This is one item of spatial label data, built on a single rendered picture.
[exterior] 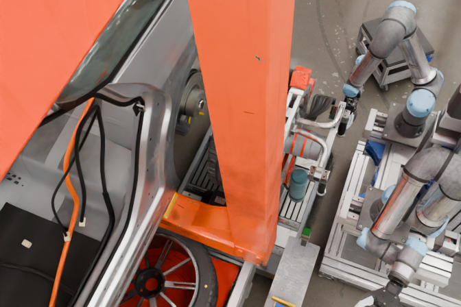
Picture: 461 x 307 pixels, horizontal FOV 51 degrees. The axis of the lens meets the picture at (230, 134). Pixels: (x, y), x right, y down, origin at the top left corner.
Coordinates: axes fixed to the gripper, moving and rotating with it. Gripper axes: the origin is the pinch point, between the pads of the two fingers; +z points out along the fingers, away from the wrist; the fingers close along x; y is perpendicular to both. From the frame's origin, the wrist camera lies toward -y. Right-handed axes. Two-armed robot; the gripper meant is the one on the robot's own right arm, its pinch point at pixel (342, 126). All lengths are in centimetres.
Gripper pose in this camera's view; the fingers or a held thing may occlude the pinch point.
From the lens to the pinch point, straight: 245.1
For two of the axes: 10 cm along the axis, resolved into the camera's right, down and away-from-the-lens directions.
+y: -0.6, -4.9, -8.7
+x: 9.2, 3.0, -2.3
